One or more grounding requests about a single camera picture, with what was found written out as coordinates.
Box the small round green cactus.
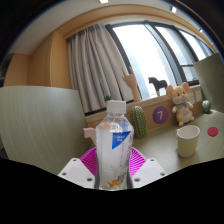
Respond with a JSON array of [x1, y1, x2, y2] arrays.
[[201, 99, 212, 115]]

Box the wooden hand model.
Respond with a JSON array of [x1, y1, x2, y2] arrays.
[[121, 66, 143, 103]]

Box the flat round red coaster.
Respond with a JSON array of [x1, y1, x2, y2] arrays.
[[206, 126, 220, 138]]

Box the grey-green desk partition panel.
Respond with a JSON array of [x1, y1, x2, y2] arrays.
[[193, 52, 224, 114], [0, 85, 93, 176]]

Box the yellow plush mouse toy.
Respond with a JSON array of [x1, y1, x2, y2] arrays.
[[165, 81, 196, 127]]

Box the tall green cactus figure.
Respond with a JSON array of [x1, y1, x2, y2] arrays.
[[129, 105, 148, 140]]

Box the round purple number sign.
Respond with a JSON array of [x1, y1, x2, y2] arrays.
[[152, 106, 170, 125]]

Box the ceiling lights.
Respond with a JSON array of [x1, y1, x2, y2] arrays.
[[98, 0, 204, 33]]

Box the white wall socket plate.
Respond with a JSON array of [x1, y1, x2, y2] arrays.
[[186, 89, 203, 105]]

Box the black horse figurine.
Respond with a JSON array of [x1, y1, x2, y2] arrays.
[[147, 76, 169, 98]]

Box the pale yellow paper cup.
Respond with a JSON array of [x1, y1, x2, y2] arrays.
[[175, 124, 201, 159]]

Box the grey window curtain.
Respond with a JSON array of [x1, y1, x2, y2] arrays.
[[66, 23, 135, 114]]

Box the clear water bottle white cap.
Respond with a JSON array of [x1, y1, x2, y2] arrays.
[[95, 99, 135, 191]]

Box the dark-framed window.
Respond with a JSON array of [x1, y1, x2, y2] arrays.
[[105, 20, 216, 101]]

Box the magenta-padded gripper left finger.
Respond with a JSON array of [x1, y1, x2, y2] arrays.
[[57, 146, 99, 190]]

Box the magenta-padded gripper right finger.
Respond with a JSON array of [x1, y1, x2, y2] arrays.
[[128, 146, 168, 189]]

